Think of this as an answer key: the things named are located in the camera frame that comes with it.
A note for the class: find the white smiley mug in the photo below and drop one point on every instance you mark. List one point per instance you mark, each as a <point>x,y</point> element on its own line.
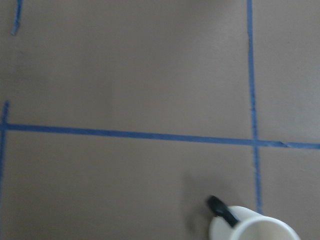
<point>241,223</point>

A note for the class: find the blue tape strip centre crosswise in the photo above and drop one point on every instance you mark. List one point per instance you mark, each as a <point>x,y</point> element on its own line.
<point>158,136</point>

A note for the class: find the blue tape strip centre lengthwise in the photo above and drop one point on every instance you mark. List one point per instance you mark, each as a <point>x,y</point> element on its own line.
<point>253,108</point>

